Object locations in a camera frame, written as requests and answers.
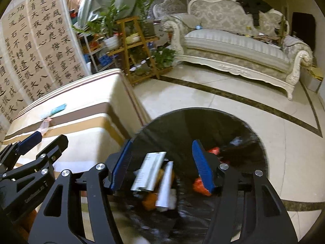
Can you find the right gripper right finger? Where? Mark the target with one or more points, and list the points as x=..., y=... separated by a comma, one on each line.
x=247, y=207

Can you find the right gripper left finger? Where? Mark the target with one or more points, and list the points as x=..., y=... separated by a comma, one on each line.
x=60, y=220

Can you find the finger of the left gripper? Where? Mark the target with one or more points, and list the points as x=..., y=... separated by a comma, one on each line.
x=13, y=151
x=43, y=159

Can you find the teal paper packet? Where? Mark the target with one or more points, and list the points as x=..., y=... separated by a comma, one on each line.
x=54, y=111

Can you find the white tube package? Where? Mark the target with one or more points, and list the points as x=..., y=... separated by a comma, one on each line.
x=162, y=202

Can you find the silver white box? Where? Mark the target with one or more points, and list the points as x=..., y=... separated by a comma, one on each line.
x=148, y=173

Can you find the orange plastic wrapper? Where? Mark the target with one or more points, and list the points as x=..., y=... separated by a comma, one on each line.
x=150, y=199

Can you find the black lined trash bin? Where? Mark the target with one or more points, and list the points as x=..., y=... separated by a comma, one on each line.
x=233, y=142

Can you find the striped tablecloth table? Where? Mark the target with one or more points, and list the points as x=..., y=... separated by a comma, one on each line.
x=101, y=112

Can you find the calligraphy folding screen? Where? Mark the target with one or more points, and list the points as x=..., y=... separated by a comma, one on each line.
x=39, y=54

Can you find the wooden plant stand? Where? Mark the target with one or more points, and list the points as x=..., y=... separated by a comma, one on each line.
x=137, y=61

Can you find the cardboard box beside sofa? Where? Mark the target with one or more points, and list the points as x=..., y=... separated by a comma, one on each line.
x=312, y=78

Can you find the potted plant white pot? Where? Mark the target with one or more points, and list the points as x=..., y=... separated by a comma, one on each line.
x=105, y=26

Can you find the small floor green plant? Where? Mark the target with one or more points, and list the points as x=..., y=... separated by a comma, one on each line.
x=164, y=57

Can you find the ornate white grey sofa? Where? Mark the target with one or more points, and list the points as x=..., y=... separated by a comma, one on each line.
x=220, y=35

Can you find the tall green potted plant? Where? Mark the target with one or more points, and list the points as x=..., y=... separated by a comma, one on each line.
x=146, y=24

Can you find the black garment on sofa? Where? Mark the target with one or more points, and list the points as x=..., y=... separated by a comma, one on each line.
x=254, y=7

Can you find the ornate grey armchair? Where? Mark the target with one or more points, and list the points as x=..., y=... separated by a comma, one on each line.
x=168, y=7

